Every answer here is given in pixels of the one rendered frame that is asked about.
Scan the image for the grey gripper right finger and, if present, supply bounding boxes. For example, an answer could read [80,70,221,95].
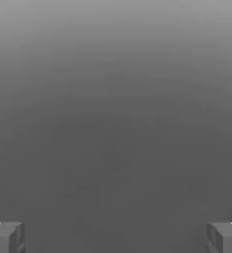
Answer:
[206,221,232,253]

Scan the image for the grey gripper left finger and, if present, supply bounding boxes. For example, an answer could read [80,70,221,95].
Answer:
[0,221,26,253]

